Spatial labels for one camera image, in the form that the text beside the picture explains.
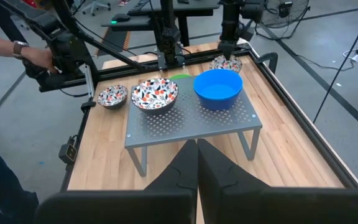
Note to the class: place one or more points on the large floral ceramic bowl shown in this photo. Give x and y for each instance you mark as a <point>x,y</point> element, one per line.
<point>154,93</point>

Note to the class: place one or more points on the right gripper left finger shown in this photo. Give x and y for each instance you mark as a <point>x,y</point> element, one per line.
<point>166,199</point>

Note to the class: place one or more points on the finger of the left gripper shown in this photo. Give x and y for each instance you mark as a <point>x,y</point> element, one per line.
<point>232,49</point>
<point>225,49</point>

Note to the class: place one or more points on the wristwatch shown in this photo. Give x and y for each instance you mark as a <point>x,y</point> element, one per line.
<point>19,49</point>

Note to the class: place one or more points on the green plastic bowl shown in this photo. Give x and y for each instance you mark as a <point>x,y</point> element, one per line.
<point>180,76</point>

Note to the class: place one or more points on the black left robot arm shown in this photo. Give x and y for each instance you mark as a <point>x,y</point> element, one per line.
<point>166,31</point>

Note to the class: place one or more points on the black floor fan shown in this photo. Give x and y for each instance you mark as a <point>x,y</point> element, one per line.
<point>291,15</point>

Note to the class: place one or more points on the small floral ceramic bowl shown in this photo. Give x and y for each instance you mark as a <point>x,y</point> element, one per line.
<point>112,95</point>
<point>221,66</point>

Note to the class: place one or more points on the black aluminium table frame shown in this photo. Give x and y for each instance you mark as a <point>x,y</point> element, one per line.
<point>126,72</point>

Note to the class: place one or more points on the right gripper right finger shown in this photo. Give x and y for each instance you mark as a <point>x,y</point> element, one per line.
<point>244,202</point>

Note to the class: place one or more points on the small black camera box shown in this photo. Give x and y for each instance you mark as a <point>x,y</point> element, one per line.
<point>68,152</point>

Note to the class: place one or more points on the blue plastic bowl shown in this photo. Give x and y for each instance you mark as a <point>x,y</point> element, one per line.
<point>217,93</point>

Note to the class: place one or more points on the grey perforated metal shelf riser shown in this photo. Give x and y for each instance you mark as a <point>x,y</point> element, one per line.
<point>191,124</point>

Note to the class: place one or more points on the black computer mouse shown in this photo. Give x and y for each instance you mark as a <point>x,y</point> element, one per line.
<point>121,18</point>

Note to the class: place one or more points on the black frame bracket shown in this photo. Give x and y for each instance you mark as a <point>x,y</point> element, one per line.
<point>272,59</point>
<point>88,105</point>

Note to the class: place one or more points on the white office chair base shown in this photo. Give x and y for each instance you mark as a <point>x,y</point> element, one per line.
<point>96,4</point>

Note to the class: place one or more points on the person's hand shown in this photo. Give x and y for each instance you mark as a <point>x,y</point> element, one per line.
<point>37,57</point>

